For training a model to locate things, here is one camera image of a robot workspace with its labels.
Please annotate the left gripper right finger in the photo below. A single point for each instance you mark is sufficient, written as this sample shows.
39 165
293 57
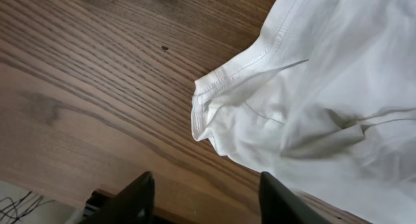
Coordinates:
280 206

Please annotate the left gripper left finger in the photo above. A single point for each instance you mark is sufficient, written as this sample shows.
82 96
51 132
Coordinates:
133 205

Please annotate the white t-shirt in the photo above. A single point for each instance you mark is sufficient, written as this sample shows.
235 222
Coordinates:
324 100

